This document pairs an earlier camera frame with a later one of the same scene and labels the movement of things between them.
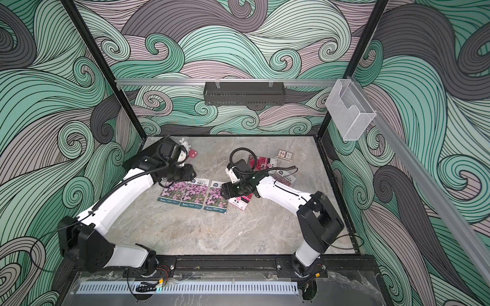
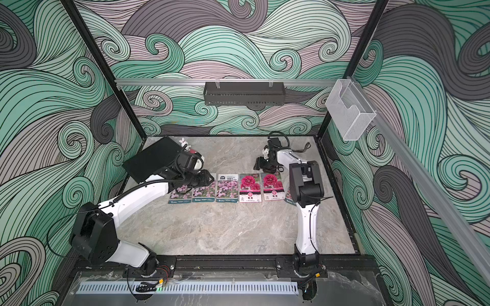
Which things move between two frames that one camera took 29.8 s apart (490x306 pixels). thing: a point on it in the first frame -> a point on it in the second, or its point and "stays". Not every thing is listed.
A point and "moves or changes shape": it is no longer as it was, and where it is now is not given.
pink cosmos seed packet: (195, 192) moves or changes shape
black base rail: (243, 266) stays
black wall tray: (244, 93) stays
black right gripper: (229, 190) -> (259, 165)
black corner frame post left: (126, 104) stays
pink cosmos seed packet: (214, 201) moves or changes shape
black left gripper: (188, 175) -> (205, 178)
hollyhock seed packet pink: (262, 163) moves or changes shape
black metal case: (164, 152) stays
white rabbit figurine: (184, 143) stays
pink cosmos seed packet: (173, 193) moves or changes shape
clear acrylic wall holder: (350, 111) stays
